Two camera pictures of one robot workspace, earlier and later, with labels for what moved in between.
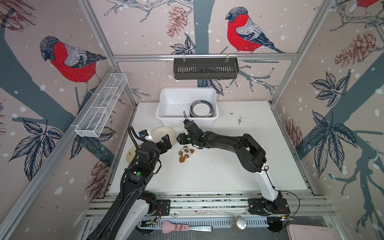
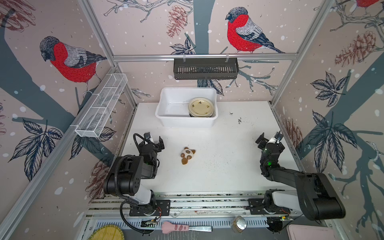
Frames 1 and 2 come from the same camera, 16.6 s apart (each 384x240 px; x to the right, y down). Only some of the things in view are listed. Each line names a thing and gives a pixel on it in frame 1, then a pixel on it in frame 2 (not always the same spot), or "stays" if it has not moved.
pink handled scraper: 167,227 stays
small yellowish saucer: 131,154 -> 201,107
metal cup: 239,224 stays
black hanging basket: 206,69 stays
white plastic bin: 173,105 stays
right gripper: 183,139 -> 264,142
